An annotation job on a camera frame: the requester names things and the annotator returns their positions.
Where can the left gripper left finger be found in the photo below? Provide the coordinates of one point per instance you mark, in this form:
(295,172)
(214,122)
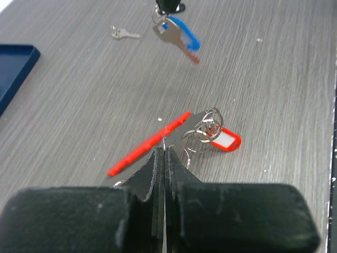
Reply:
(114,217)

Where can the small silver key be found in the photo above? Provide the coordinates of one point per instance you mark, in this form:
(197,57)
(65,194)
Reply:
(120,33)

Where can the blue key tag with key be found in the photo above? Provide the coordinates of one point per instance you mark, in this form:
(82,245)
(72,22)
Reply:
(172,30)

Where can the black key tag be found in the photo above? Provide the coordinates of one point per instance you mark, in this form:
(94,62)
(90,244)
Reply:
(180,8)

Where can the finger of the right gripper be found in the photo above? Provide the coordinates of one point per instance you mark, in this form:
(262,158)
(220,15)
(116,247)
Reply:
(168,6)

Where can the red keyring holder with rings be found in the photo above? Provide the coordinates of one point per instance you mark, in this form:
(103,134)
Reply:
(207,123)

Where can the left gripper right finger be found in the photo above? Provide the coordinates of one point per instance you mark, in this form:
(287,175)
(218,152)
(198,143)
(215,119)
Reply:
(234,217)

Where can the blue tray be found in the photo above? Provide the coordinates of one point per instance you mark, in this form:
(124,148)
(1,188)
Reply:
(16,63)

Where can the red key tag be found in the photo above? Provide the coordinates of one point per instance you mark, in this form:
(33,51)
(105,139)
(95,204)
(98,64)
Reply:
(227,141)

